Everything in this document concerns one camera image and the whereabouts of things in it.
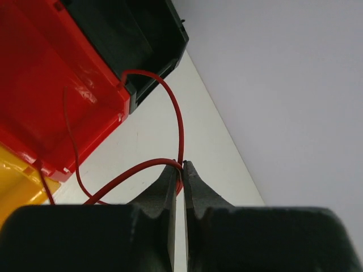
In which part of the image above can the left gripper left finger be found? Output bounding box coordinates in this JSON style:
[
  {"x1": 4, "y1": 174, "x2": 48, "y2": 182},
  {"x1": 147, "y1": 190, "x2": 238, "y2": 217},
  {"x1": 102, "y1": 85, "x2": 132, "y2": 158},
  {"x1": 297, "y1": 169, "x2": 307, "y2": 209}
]
[{"x1": 1, "y1": 166, "x2": 179, "y2": 271}]

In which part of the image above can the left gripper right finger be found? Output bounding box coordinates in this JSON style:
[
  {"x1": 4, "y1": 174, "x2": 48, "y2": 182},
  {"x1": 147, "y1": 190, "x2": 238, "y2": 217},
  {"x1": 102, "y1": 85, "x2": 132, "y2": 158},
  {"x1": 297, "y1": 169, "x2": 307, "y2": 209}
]
[{"x1": 183, "y1": 161, "x2": 362, "y2": 271}]

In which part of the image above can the yellow storage bin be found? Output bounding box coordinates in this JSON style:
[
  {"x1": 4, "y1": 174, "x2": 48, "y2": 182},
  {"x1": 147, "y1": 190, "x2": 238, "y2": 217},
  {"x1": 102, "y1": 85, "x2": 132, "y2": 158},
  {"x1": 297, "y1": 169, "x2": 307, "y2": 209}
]
[{"x1": 1, "y1": 145, "x2": 48, "y2": 224}]

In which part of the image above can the red storage bin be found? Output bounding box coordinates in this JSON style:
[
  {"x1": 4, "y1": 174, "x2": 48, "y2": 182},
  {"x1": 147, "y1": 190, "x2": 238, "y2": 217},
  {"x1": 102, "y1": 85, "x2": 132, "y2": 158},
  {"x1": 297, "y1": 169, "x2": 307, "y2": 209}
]
[{"x1": 1, "y1": 1, "x2": 130, "y2": 182}]

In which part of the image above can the black storage bin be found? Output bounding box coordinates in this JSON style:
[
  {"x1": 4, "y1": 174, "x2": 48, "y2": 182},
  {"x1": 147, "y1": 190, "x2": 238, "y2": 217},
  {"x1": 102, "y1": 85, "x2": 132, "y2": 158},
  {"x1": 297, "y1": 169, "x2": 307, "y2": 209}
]
[{"x1": 61, "y1": 0, "x2": 189, "y2": 116}]

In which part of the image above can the thin dark red wire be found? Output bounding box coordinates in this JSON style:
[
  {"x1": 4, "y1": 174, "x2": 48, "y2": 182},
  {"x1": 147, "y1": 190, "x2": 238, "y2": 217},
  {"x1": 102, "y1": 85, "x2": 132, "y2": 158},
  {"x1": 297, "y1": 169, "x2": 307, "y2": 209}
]
[{"x1": 35, "y1": 86, "x2": 82, "y2": 205}]

